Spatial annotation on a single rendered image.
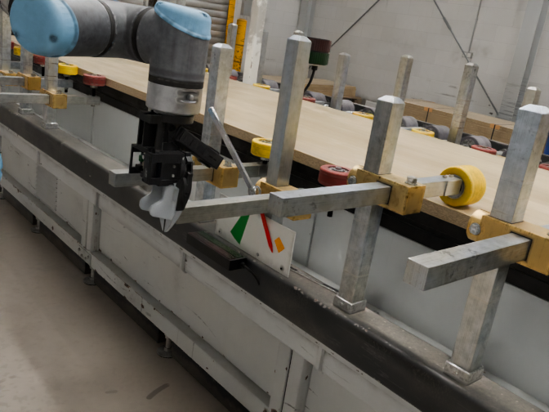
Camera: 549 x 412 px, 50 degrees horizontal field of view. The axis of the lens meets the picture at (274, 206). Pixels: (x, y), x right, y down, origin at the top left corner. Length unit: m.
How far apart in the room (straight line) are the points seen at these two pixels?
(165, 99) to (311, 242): 0.67
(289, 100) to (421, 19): 8.77
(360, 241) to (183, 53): 0.45
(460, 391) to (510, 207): 0.30
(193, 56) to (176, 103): 0.08
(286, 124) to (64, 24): 0.49
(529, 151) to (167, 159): 0.55
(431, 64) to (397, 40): 0.80
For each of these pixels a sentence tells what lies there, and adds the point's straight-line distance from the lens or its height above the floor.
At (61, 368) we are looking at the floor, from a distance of 2.16.
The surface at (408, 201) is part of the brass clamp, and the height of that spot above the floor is 0.95.
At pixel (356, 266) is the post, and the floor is 0.80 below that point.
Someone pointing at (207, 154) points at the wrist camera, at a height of 0.96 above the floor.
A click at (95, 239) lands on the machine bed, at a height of 0.22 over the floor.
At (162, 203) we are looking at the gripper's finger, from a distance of 1.02.
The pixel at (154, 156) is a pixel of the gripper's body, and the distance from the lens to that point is 0.97.
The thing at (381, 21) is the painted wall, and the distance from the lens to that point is 10.41.
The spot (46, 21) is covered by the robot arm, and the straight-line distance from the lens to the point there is 0.92.
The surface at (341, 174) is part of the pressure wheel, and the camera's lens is 1.28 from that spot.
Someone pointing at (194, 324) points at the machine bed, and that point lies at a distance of 2.05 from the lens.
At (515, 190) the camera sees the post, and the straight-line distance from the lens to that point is 0.91.
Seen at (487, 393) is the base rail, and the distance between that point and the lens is 1.02.
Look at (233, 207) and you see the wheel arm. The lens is 1.12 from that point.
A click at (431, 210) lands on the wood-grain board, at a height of 0.88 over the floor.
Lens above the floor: 1.20
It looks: 17 degrees down
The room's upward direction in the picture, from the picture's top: 9 degrees clockwise
